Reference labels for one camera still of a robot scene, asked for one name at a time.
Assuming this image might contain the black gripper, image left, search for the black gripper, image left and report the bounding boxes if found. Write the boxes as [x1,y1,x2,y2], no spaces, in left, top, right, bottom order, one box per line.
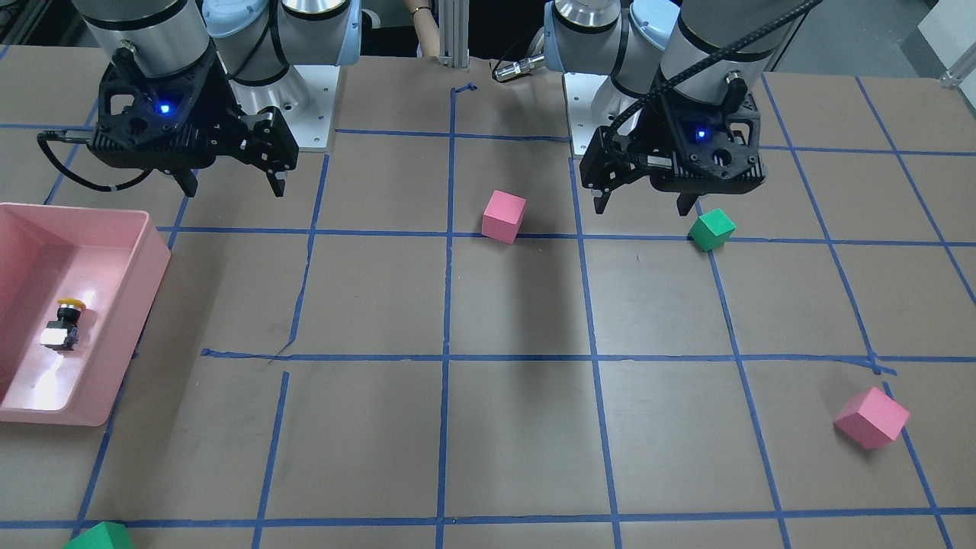
[86,43,299,197]

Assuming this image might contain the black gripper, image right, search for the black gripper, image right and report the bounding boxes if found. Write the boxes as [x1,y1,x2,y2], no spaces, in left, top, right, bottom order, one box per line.
[581,76,766,217]

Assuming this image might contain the yellow push button switch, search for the yellow push button switch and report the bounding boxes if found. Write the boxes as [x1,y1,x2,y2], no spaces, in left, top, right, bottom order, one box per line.
[39,298,87,352]

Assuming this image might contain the green cube,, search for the green cube, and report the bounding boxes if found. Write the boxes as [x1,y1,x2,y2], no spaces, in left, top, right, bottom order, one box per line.
[63,522,135,549]
[688,208,737,252]

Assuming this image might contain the pink cube, centre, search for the pink cube, centre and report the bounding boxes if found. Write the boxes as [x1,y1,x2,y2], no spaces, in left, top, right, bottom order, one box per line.
[480,190,527,245]

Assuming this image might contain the pink cube,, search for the pink cube, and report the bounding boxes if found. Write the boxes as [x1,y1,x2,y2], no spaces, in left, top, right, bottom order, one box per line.
[833,388,910,451]
[480,190,527,245]

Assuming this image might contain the pink plastic bin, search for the pink plastic bin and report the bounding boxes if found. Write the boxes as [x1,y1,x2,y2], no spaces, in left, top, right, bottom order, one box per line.
[1,203,170,426]

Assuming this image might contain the green cube, bottom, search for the green cube, bottom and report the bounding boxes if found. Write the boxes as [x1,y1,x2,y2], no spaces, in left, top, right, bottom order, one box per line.
[63,522,135,549]

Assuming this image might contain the metal base plate,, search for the metal base plate, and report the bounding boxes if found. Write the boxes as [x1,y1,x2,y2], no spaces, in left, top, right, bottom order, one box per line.
[563,72,641,160]
[230,65,342,152]

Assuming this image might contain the silver cable connector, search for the silver cable connector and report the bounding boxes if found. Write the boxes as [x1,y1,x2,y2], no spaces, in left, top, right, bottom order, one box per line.
[492,53,546,83]

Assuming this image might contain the black cable, right gripper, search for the black cable, right gripper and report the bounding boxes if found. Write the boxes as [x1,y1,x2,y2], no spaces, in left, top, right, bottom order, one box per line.
[37,130,153,193]

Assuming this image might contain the black braided cable, left arm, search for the black braided cable, left arm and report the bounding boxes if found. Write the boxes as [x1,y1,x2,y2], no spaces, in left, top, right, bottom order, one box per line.
[610,0,824,146]

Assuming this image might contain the person forearm with bracelet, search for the person forearm with bracelet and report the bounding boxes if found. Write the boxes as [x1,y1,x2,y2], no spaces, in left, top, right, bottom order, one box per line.
[402,0,440,58]

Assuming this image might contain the aluminium profile post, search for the aluminium profile post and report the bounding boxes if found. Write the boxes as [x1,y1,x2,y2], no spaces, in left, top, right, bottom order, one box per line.
[435,0,470,71]

